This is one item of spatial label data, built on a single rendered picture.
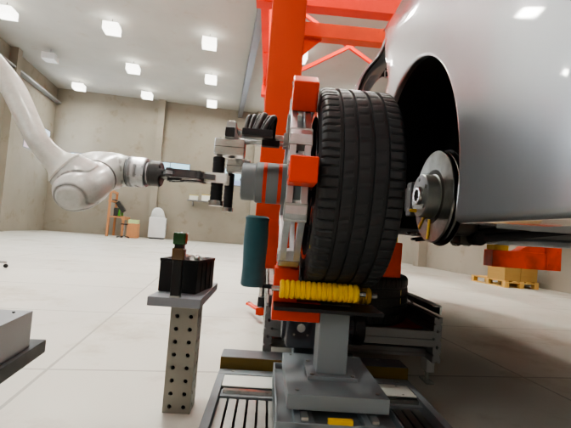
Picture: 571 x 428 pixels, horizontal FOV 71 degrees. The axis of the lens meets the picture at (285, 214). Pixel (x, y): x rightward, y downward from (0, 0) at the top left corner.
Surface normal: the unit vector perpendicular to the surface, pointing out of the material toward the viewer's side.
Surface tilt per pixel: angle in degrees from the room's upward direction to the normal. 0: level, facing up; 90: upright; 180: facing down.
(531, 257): 90
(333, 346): 90
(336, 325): 90
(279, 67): 90
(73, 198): 122
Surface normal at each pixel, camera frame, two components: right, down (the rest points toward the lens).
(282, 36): 0.04, -0.04
